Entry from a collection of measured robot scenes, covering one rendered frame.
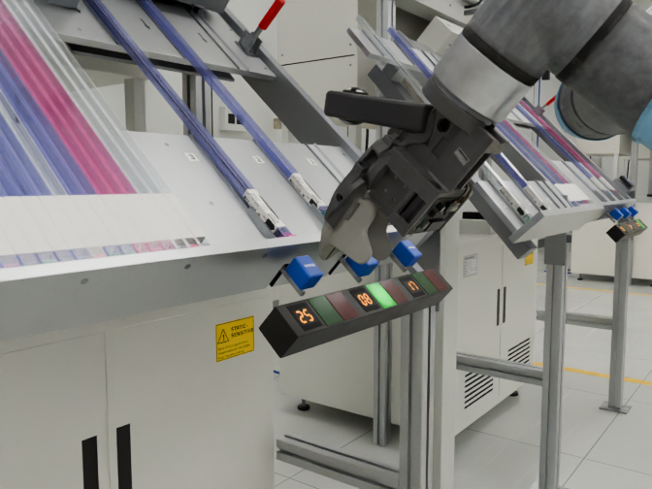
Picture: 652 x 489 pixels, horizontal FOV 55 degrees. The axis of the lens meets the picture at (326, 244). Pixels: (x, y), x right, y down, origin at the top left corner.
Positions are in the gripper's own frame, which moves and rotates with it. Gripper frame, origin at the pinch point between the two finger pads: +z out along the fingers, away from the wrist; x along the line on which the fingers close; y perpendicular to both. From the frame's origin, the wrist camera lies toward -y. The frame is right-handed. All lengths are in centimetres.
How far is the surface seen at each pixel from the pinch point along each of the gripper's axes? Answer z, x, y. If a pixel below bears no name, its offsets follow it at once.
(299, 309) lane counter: 5.4, -3.3, 3.6
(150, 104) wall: 104, 133, -177
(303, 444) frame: 50, 33, 5
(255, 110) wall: 102, 203, -179
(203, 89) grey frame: 20, 34, -58
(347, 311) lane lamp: 5.4, 3.4, 5.4
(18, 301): 4.6, -29.6, -2.4
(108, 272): 2.7, -23.2, -2.3
